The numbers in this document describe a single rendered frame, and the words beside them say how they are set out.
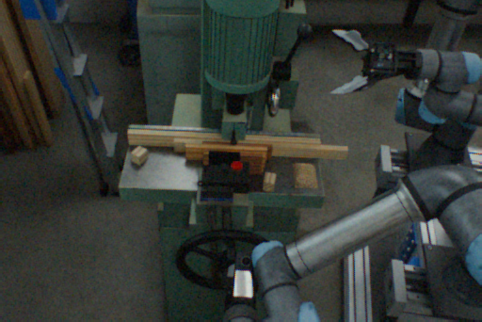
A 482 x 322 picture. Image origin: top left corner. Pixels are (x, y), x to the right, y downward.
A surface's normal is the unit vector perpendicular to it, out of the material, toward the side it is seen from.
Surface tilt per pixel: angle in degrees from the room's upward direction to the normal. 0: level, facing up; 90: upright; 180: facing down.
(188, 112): 0
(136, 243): 0
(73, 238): 0
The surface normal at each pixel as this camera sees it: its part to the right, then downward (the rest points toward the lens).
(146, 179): 0.07, -0.72
